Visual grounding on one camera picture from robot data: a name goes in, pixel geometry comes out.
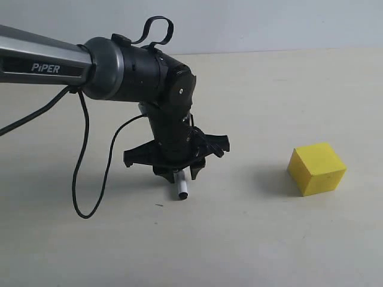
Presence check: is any yellow cube block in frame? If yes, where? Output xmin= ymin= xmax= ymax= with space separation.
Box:
xmin=287 ymin=142 xmax=347 ymax=196

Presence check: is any black and white marker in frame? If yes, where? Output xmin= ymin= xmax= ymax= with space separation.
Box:
xmin=174 ymin=170 xmax=189 ymax=200

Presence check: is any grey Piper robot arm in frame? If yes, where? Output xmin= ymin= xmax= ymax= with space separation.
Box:
xmin=1 ymin=26 xmax=230 ymax=182

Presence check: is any black strap loop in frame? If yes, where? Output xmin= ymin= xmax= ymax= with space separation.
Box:
xmin=130 ymin=16 xmax=176 ymax=50

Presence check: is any black cable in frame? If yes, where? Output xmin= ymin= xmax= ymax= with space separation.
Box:
xmin=0 ymin=86 xmax=150 ymax=219

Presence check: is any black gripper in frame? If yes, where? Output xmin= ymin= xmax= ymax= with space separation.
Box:
xmin=123 ymin=103 xmax=230 ymax=183

